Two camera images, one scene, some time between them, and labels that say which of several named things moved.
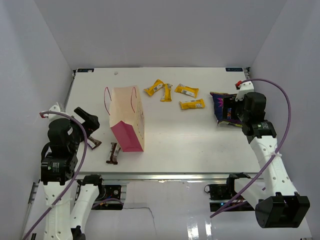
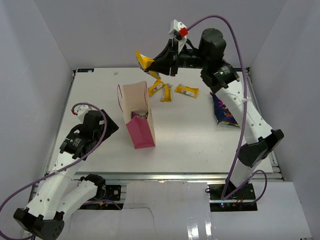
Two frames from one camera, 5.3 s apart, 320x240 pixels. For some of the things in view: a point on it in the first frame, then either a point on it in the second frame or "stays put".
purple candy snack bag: [225, 106] stays put
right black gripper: [243, 101] -> [165, 61]
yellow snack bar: [157, 84] stays put
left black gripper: [91, 122] -> [111, 127]
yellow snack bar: [193, 104] -> [144, 62]
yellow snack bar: [166, 95] stays put
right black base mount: [225, 192] stays put
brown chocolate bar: [112, 157] -> [143, 116]
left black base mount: [106, 192] stays put
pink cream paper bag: [126, 118] -> [135, 97]
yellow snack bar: [190, 91] stays put
